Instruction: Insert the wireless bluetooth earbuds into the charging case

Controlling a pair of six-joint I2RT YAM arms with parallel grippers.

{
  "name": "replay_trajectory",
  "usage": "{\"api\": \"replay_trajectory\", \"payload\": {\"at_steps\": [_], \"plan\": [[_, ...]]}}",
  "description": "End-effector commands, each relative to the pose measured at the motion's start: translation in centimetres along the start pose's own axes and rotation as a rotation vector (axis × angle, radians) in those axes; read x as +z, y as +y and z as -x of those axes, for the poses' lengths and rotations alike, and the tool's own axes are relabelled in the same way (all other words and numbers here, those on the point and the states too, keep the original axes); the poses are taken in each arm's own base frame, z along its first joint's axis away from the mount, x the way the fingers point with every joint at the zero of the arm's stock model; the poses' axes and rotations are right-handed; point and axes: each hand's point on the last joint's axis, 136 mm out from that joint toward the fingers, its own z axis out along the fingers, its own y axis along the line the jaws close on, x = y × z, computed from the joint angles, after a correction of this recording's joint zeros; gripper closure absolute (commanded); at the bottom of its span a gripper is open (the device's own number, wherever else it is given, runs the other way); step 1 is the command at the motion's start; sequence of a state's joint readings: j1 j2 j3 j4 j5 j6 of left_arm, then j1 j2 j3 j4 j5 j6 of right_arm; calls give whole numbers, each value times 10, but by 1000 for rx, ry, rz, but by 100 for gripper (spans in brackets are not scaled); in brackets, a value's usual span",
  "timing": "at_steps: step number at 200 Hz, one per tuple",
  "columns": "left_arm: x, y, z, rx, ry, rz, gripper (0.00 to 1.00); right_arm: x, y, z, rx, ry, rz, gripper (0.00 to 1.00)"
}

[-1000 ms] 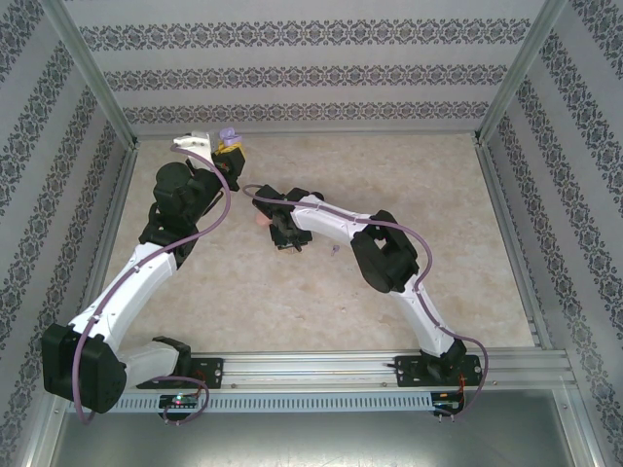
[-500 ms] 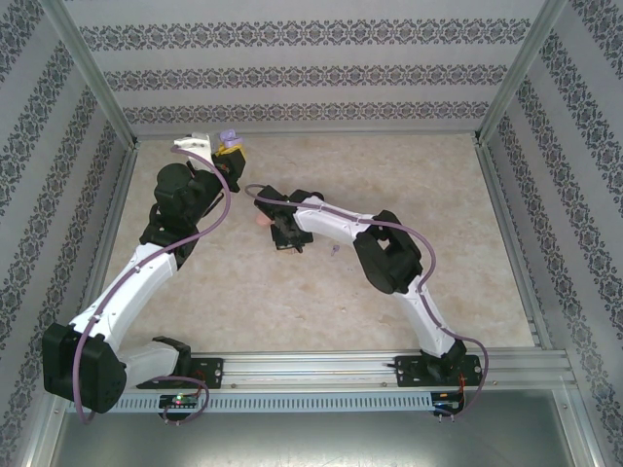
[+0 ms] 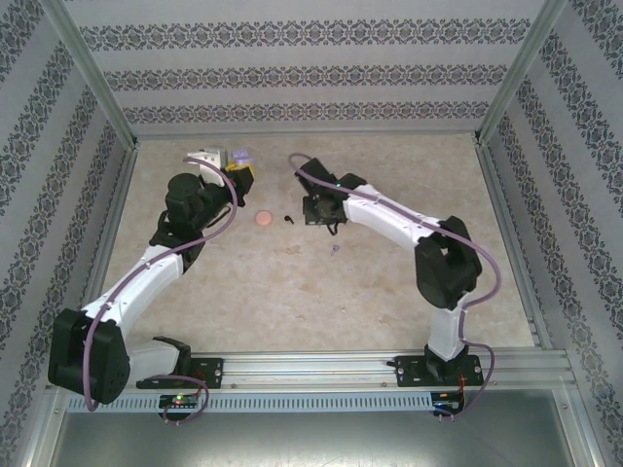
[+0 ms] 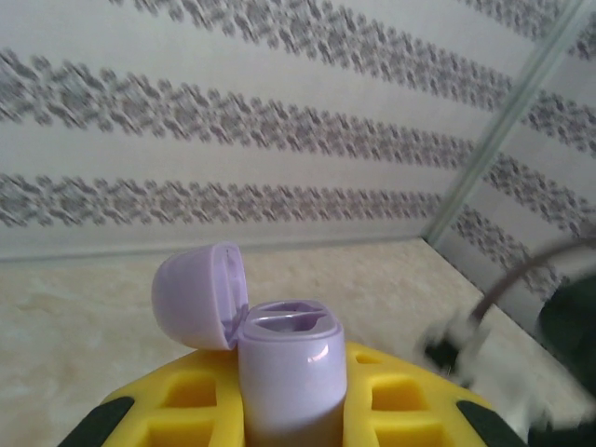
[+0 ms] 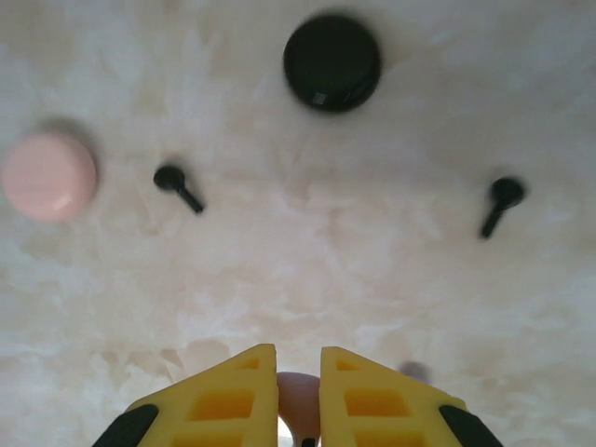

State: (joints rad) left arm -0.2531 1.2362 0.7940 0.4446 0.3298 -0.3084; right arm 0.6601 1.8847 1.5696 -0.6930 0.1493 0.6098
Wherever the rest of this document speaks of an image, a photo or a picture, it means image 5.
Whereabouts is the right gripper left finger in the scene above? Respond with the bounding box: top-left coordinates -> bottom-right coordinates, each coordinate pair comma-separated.
95,343 -> 281,447

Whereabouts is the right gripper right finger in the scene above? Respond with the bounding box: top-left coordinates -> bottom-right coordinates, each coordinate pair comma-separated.
318,345 -> 504,447

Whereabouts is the pink earbud charging case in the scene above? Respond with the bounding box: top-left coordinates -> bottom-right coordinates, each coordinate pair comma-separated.
1,131 -> 99,224

